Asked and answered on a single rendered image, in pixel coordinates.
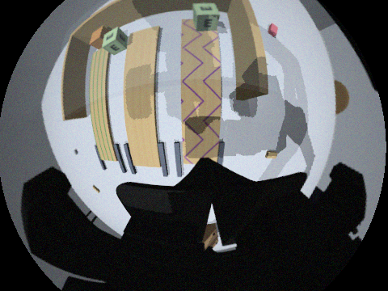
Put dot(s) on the tan wooden open-top frame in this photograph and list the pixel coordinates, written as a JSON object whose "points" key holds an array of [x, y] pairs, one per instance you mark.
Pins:
{"points": [[122, 46]]}

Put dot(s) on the small pink block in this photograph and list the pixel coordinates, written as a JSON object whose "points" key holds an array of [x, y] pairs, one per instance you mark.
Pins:
{"points": [[272, 29]]}

